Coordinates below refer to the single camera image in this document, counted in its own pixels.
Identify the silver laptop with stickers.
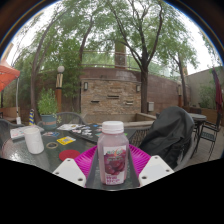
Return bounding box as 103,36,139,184
9,124,38,140

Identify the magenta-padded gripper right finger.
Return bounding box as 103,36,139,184
127,143,175,190

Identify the green plant in blue pot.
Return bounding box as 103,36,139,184
37,88,59,131

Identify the small flat ring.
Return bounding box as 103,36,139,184
45,141,59,150

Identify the black laptop with stickers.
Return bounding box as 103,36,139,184
71,123,138,145

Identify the orange patio umbrella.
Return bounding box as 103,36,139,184
0,59,23,125

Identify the blue yellow striped cone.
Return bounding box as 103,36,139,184
28,108,36,127

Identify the white sticker sheet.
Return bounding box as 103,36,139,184
57,123,81,132

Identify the white cup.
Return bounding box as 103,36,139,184
23,127,45,155

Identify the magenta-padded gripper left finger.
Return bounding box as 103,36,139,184
52,145,101,190

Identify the colourful sticker card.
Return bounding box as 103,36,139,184
42,130,62,138

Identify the globe lamp post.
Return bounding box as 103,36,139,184
55,65,66,113

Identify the closed maroon umbrella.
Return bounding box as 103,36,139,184
212,66,224,114

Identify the yellow sticker card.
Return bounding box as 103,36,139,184
56,135,77,146

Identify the green leafy tree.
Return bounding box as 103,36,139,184
106,0,188,114
159,26,208,108
59,0,114,113
9,6,74,124

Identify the flat round red coaster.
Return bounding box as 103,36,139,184
58,149,81,162

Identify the round grey patio table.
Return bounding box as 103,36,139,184
188,113,208,134

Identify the pink juice bottle white cap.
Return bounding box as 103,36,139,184
97,120,130,186

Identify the black metal chair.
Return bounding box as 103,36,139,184
194,111,223,161

